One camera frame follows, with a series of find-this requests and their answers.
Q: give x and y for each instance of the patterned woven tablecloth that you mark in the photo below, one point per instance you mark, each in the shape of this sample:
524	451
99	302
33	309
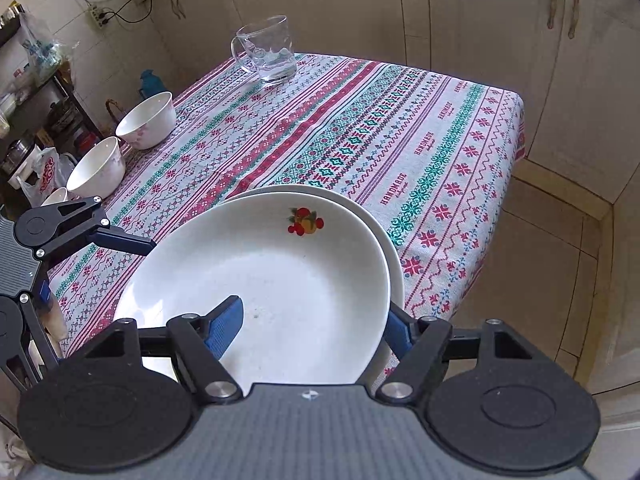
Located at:
400	135

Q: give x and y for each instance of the white plate with small speck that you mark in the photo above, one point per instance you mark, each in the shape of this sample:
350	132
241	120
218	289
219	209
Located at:
300	270

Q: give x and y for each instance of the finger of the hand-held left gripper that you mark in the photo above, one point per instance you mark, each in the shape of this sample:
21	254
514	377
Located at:
130	245
44	297

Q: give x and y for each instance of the white bowl with pink flowers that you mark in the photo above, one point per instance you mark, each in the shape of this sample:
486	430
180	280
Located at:
150	120
54	196
95	170

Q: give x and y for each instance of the white plate with brown stain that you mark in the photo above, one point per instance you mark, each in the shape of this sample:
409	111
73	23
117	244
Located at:
394	265

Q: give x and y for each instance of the black storage shelf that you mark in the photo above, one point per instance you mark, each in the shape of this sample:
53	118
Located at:
70	95

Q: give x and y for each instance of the clear plastic bag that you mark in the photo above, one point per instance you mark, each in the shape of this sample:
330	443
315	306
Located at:
42	50

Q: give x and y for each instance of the metal pot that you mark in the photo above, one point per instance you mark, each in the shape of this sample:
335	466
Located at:
17	152

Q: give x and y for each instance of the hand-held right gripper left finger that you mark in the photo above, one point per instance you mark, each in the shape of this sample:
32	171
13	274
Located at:
225	325

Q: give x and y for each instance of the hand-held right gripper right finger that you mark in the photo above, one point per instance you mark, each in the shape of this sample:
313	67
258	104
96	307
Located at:
399	332

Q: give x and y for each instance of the wall power socket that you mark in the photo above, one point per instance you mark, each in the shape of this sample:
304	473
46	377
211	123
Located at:
97	16

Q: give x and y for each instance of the blue thermos flask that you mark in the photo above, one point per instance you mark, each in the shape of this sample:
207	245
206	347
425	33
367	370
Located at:
149	82

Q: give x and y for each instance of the clear glass mug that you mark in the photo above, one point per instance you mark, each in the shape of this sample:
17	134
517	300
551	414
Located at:
270	55

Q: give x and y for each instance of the white bag with red print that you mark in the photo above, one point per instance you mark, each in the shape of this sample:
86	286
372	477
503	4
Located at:
42	175

